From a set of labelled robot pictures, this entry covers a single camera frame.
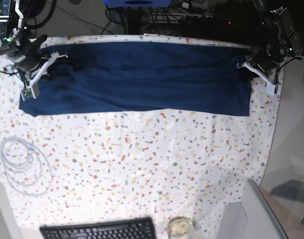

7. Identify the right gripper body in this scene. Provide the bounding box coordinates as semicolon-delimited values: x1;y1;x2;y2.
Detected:
2;34;49;72

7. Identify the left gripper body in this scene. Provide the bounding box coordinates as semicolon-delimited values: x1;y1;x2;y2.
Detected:
246;53;283;75

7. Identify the blue t-shirt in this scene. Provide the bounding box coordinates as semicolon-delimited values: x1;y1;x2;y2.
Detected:
19;42;251;117

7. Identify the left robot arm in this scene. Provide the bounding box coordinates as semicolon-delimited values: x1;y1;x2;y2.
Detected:
236;0;303;95

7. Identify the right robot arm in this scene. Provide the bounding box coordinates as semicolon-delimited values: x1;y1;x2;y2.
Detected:
0;0;67;101

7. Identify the terrazzo patterned tablecloth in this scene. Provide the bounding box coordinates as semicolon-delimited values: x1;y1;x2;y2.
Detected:
0;33;288;239

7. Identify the blue box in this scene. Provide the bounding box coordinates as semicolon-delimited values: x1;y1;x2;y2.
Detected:
103;0;180;7

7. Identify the glass jar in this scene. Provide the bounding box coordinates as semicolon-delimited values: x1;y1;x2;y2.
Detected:
167;217;195;239

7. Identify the black keyboard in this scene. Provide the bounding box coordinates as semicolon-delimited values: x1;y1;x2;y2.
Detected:
39;217;157;239

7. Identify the coiled white cable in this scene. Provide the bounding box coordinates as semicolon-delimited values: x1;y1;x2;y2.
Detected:
0;136;53;197

